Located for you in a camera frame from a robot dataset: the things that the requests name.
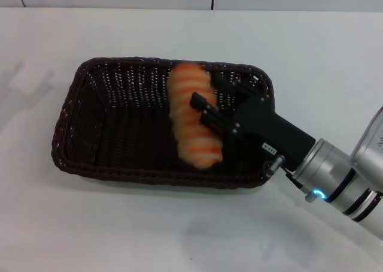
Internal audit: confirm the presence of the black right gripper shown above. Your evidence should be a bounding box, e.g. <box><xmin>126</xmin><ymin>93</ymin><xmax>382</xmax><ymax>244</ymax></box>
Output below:
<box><xmin>190</xmin><ymin>71</ymin><xmax>316</xmax><ymax>170</ymax></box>

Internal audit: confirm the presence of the orange striped bread roll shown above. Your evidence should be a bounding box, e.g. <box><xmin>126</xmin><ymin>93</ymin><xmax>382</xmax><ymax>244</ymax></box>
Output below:
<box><xmin>166</xmin><ymin>61</ymin><xmax>224</xmax><ymax>170</ymax></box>

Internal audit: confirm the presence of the dark brown woven basket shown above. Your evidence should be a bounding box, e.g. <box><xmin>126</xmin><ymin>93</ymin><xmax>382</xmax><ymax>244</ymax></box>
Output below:
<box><xmin>51</xmin><ymin>56</ymin><xmax>275</xmax><ymax>191</ymax></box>

